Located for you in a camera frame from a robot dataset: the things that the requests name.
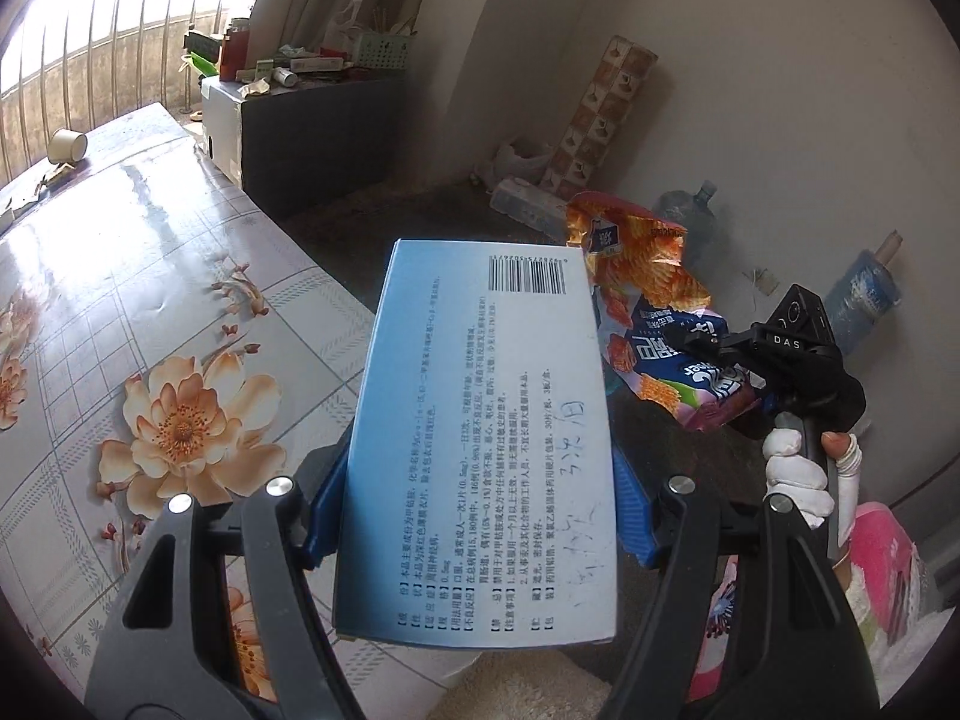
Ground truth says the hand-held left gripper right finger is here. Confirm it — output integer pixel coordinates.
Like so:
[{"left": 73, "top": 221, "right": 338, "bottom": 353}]
[{"left": 600, "top": 448, "right": 882, "bottom": 720}]

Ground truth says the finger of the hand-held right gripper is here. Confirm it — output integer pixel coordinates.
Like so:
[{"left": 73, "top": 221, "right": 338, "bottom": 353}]
[{"left": 662, "top": 321, "right": 758, "bottom": 370}]

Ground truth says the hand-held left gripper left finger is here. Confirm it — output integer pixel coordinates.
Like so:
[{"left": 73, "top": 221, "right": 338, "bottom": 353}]
[{"left": 82, "top": 448, "right": 368, "bottom": 720}]

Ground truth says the orange and blue snack bag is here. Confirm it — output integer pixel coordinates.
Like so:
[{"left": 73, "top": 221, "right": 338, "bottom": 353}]
[{"left": 564, "top": 191, "right": 762, "bottom": 432}]

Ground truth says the blue and white medicine box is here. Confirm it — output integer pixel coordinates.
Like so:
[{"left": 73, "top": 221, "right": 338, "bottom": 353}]
[{"left": 332, "top": 238, "right": 620, "bottom": 650}]

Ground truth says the person's right forearm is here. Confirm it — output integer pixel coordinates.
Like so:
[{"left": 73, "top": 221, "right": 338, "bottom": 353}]
[{"left": 840, "top": 502, "right": 927, "bottom": 661}]

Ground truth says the person's right hand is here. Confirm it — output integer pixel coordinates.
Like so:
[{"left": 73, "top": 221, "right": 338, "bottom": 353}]
[{"left": 761, "top": 427, "right": 863, "bottom": 548}]

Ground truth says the blue plastic-wrapped roll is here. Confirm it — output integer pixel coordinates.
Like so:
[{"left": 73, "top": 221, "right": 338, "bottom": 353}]
[{"left": 821, "top": 231, "right": 905, "bottom": 357}]

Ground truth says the large clear water jug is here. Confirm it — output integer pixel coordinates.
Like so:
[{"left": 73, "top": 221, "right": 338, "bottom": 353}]
[{"left": 656, "top": 180, "right": 721, "bottom": 278}]

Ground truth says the pink floral garment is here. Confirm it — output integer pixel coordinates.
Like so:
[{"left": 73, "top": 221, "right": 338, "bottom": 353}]
[{"left": 688, "top": 555, "right": 755, "bottom": 700}]

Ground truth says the patterned wallpaper roll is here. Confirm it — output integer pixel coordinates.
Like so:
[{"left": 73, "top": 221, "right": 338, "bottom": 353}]
[{"left": 549, "top": 35, "right": 659, "bottom": 200}]

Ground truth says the floral plastic tablecloth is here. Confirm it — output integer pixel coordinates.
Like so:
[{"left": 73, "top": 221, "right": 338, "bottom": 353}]
[{"left": 0, "top": 101, "right": 481, "bottom": 720}]

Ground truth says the grey cabinet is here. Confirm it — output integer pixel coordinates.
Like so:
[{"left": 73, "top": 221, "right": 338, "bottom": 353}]
[{"left": 201, "top": 71, "right": 412, "bottom": 222}]

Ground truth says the green perforated storage basket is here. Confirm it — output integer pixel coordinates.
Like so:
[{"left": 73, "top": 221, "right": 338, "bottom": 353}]
[{"left": 351, "top": 31, "right": 415, "bottom": 70}]

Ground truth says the cream tape roll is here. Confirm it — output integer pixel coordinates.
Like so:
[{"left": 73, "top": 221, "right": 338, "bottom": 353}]
[{"left": 46, "top": 127, "right": 89, "bottom": 166}]

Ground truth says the red thermos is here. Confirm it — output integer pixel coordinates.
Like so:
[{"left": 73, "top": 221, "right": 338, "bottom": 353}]
[{"left": 217, "top": 26, "right": 252, "bottom": 83}]

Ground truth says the thin white plastic bag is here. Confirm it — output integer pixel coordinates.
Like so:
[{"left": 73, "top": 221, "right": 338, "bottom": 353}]
[{"left": 324, "top": 0, "right": 368, "bottom": 53}]

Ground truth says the metal window railing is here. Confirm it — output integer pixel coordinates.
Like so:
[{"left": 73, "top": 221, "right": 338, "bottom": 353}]
[{"left": 0, "top": 0, "right": 256, "bottom": 188}]

